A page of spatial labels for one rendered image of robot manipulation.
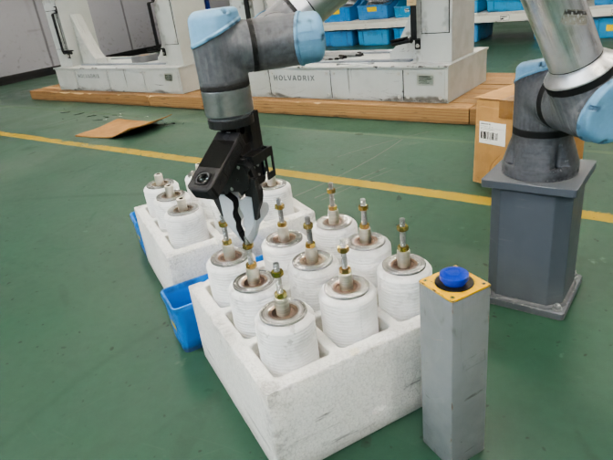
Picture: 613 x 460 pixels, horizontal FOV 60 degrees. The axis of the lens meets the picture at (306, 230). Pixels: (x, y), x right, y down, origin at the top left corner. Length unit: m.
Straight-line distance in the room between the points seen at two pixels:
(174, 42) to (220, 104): 3.22
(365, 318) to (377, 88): 2.20
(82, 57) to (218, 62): 4.41
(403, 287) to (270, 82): 2.60
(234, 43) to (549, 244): 0.75
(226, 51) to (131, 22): 7.47
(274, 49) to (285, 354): 0.45
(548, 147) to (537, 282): 0.29
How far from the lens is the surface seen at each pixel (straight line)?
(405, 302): 0.94
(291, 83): 3.30
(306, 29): 0.82
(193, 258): 1.29
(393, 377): 0.95
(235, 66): 0.81
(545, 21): 0.97
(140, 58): 4.59
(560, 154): 1.18
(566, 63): 1.00
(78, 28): 5.15
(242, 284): 0.94
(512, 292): 1.29
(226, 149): 0.82
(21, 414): 1.26
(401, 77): 2.90
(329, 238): 1.09
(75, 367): 1.33
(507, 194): 1.19
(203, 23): 0.80
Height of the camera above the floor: 0.72
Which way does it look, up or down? 25 degrees down
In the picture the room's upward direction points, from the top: 7 degrees counter-clockwise
